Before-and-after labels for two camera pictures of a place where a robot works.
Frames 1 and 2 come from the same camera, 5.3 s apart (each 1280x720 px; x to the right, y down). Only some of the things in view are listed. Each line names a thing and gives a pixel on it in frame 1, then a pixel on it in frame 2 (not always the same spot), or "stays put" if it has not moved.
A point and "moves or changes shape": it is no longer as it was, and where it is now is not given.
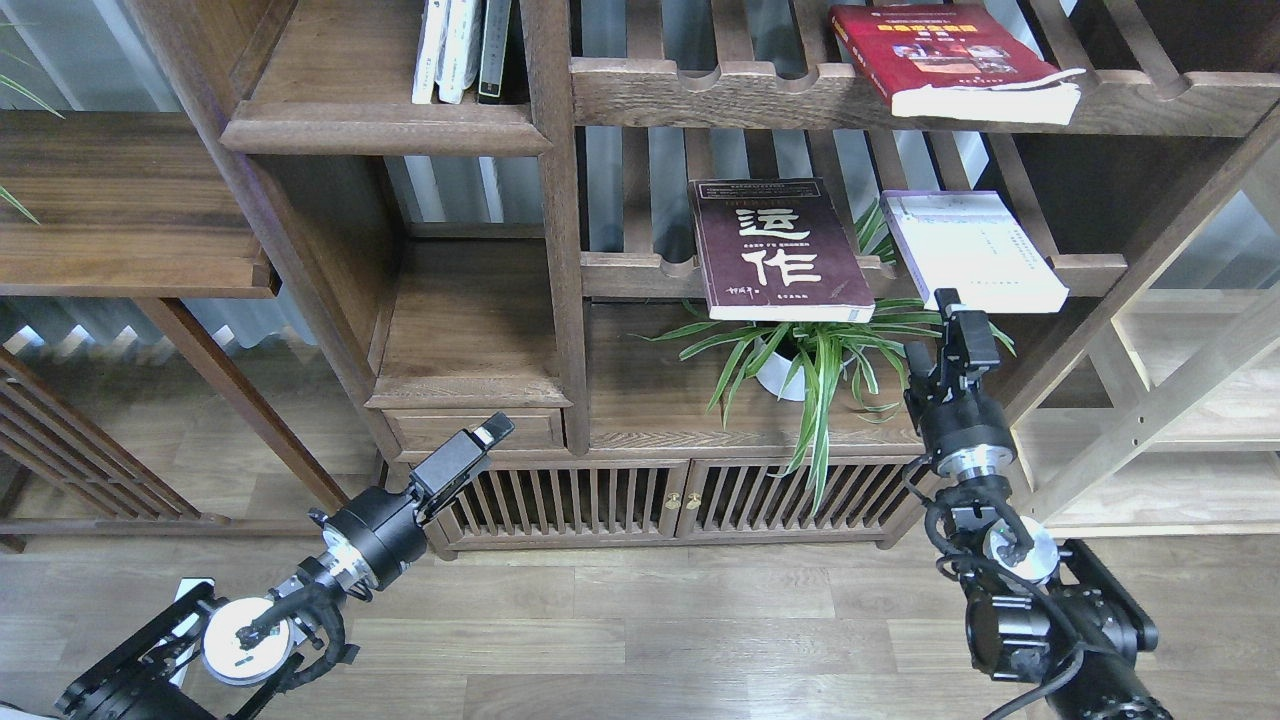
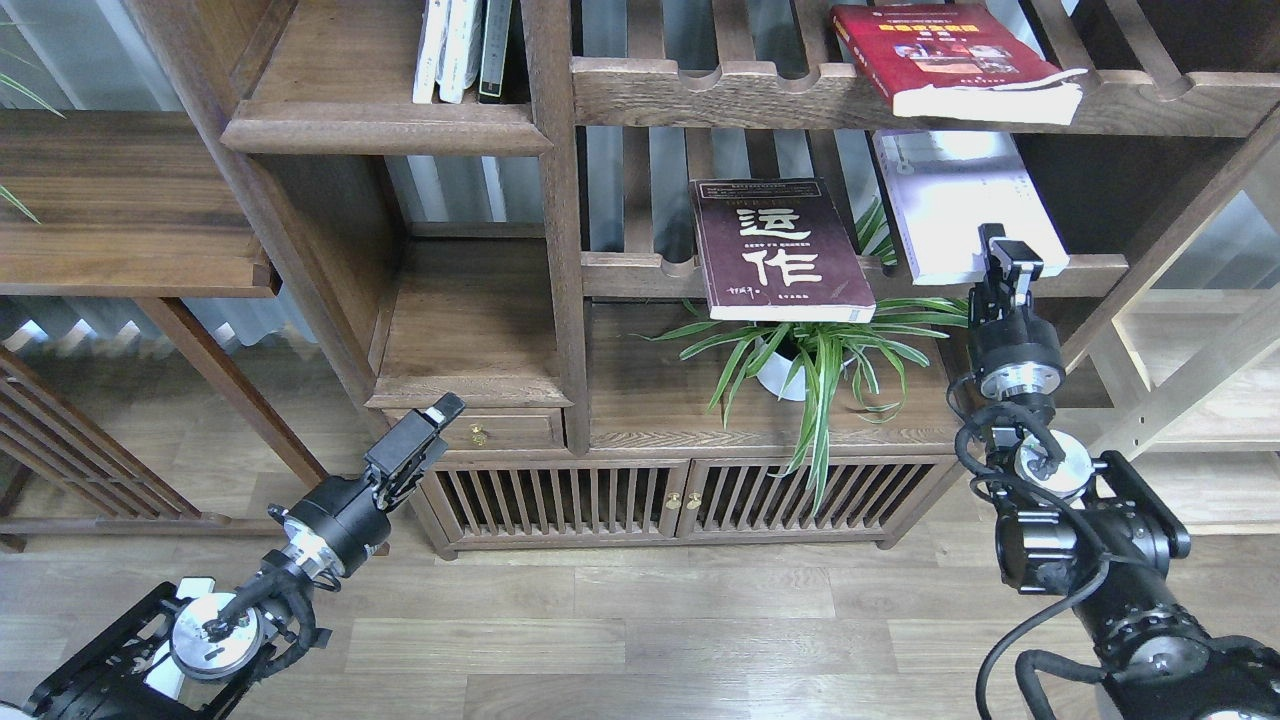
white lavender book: x=973 y=245 moves or changes shape
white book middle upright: x=457 y=63 stays put
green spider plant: x=804 y=362 stays put
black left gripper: x=379 y=529 to x=338 y=522
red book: x=958 y=62 stays put
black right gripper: x=962 y=429 to x=1017 y=355
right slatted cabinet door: x=737 y=499 stays put
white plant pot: x=773 y=376 stays put
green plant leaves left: x=11 y=83 stays put
